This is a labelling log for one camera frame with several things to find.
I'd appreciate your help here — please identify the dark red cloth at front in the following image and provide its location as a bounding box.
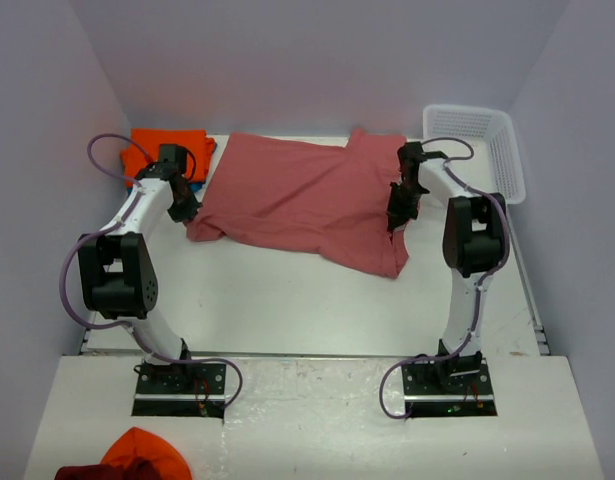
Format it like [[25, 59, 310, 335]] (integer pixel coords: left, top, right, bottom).
[[54, 460, 162, 480]]

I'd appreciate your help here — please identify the orange cloth at front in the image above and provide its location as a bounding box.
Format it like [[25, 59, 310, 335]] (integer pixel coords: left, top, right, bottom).
[[101, 427, 193, 480]]

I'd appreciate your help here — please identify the folded orange t shirt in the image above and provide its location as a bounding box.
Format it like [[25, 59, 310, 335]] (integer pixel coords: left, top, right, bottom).
[[120, 128, 216, 185]]

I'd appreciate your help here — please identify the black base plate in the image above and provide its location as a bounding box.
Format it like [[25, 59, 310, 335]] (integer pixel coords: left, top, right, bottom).
[[401, 353, 497, 419], [132, 362, 226, 420]]

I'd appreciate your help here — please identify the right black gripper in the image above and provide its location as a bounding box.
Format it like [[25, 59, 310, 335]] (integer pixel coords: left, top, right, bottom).
[[387, 182, 427, 233]]

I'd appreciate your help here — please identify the folded blue t shirt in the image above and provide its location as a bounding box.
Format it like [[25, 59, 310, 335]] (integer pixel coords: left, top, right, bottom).
[[121, 138, 218, 192]]

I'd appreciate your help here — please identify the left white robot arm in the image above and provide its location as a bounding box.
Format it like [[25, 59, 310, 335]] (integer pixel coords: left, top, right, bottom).
[[75, 144, 201, 393]]

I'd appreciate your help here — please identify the pink t shirt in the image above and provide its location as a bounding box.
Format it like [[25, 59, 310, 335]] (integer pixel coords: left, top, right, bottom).
[[187, 129, 408, 279]]

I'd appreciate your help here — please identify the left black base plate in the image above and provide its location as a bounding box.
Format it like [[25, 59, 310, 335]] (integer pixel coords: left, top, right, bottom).
[[132, 362, 226, 420]]

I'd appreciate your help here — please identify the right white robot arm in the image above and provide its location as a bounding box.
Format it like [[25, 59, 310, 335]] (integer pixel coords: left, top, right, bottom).
[[386, 139, 511, 393]]

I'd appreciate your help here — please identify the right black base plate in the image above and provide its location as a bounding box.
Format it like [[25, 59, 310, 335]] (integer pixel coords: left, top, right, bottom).
[[401, 353, 497, 419]]

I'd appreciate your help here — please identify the white plastic basket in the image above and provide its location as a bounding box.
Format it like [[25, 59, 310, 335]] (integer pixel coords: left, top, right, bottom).
[[423, 104, 526, 205]]

